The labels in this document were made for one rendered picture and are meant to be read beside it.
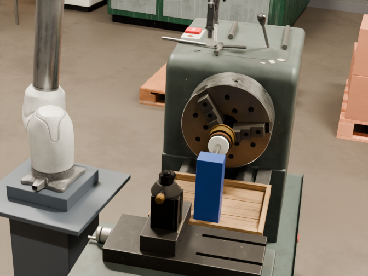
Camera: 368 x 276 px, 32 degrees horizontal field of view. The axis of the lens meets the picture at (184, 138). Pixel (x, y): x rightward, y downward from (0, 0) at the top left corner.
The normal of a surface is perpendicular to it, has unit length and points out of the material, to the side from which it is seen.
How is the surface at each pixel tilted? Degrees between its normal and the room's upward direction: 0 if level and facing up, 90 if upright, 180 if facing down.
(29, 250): 90
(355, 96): 90
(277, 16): 90
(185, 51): 0
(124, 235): 0
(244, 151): 90
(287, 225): 0
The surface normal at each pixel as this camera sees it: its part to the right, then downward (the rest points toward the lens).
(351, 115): -0.28, 0.41
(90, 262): 0.04, -0.90
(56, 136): 0.41, 0.15
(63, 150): 0.63, 0.33
